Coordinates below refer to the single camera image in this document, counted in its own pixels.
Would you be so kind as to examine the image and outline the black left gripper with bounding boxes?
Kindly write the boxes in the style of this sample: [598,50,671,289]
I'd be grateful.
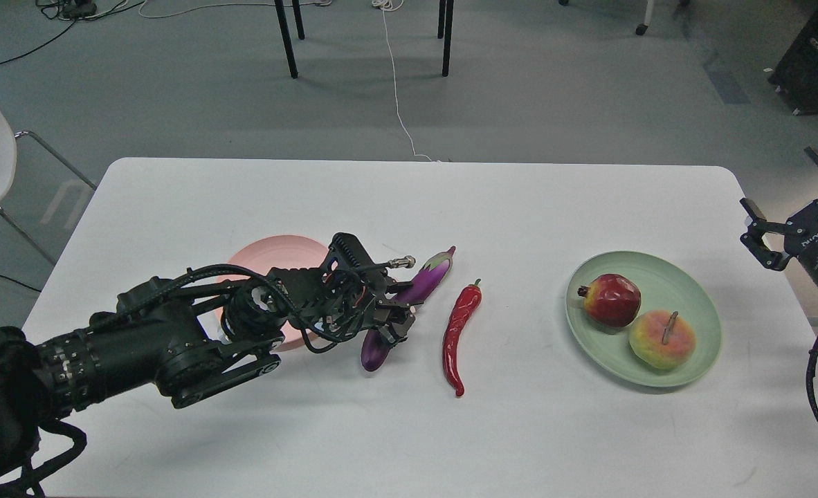
[298,268,416,347]

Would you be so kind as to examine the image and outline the purple eggplant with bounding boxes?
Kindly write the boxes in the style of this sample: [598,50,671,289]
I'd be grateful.
[361,246,456,371]

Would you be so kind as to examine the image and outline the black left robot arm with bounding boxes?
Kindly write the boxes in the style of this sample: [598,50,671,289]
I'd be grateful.
[0,233,415,496]

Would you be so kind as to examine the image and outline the white cable on floor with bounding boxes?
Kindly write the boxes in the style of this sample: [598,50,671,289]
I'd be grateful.
[370,0,442,163]

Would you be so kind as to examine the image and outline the yellow red peach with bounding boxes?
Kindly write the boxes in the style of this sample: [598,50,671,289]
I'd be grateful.
[628,309,697,371]

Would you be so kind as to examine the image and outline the green plate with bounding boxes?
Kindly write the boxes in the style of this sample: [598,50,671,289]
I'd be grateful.
[562,251,722,388]

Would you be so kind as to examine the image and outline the red pomegranate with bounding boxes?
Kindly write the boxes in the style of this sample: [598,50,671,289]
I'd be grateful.
[576,273,642,329]

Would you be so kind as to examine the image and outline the black table legs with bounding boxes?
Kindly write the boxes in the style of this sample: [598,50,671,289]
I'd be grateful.
[273,0,455,79]

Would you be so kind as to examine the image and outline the black cables on floor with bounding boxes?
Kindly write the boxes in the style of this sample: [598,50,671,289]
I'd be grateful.
[0,0,140,74]

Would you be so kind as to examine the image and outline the red chili pepper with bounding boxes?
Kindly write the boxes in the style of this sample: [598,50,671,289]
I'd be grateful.
[442,279,482,398]

